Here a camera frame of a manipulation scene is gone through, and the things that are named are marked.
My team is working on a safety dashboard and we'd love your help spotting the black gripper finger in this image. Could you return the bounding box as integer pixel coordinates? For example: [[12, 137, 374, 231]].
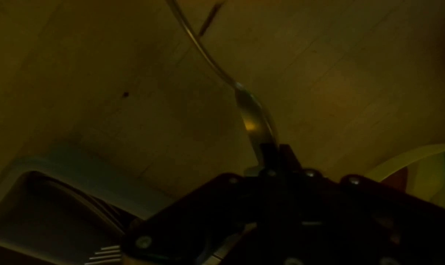
[[261, 143, 302, 177]]

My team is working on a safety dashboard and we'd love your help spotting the silver spoon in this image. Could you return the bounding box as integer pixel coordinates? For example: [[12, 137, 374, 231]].
[[166, 0, 277, 165]]

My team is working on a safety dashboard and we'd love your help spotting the yellow plastic plate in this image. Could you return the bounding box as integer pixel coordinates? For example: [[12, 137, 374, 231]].
[[365, 144, 445, 208]]

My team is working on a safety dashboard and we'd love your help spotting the grey cutlery holder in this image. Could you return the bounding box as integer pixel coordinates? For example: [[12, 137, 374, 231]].
[[0, 158, 161, 265]]

